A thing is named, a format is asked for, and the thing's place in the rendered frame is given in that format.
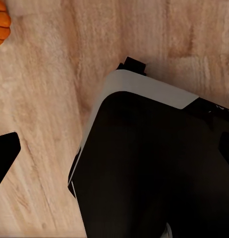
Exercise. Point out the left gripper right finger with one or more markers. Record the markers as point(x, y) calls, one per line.
point(224, 145)

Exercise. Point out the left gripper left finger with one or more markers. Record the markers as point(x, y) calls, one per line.
point(9, 149)

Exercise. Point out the pumpkin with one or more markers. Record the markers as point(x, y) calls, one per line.
point(5, 22)

